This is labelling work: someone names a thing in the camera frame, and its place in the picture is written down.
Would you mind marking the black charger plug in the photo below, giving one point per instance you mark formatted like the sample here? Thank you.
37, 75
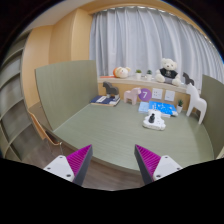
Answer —
152, 118

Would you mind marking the white wooden horse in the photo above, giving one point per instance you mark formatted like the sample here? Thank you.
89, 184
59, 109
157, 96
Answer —
196, 102

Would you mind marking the white wall socket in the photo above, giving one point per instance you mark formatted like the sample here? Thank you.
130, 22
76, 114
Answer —
157, 93
169, 95

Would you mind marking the green left partition panel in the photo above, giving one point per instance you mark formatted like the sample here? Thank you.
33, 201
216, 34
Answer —
65, 88

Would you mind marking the dark blue book stack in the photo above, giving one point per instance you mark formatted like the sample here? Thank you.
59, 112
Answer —
104, 100

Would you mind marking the white teddy bear black shirt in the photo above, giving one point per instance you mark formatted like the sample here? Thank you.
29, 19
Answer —
167, 73

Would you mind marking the purple round number sign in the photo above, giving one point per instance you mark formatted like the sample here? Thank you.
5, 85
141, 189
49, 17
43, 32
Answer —
145, 95

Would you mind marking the small potted plant left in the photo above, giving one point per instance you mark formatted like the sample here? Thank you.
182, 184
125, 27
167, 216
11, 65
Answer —
138, 74

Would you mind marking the white grey curtain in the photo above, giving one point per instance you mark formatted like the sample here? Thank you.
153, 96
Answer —
140, 38

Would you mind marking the wooden chair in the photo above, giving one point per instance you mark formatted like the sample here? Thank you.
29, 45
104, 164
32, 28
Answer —
43, 133

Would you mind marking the dark grey wooden horse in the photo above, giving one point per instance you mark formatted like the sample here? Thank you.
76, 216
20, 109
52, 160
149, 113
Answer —
111, 90

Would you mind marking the orange white plush toy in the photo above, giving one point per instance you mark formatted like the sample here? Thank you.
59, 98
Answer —
121, 72

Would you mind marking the pink wooden horse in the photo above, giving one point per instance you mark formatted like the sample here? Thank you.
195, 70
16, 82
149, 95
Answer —
132, 95

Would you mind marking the white wall socket right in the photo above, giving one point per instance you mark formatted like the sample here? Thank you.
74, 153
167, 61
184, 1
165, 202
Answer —
169, 95

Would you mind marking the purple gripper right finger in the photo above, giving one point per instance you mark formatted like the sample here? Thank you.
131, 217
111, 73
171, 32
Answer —
152, 166

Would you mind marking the white wall socket left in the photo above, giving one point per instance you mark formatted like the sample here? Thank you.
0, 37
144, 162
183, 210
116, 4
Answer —
157, 93

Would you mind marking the green partition panel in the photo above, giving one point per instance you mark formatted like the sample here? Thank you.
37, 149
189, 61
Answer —
213, 93
65, 88

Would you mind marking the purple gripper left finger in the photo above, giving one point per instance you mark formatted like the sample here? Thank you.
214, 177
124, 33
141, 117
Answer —
72, 167

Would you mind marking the small dark horse figure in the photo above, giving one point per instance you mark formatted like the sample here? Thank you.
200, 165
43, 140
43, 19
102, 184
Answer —
188, 80

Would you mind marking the green right partition panel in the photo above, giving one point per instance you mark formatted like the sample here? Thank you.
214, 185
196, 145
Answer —
213, 93

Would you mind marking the small potted plant middle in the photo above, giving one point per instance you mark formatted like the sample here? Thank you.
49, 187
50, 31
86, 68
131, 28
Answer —
149, 75

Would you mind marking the small potted plant on desk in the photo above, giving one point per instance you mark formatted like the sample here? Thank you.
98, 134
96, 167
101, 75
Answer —
179, 106

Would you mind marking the white power strip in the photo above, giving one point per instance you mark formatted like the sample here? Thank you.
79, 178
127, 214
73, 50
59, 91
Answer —
158, 124

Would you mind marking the wooden bookshelf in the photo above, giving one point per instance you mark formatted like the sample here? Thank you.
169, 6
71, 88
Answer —
17, 132

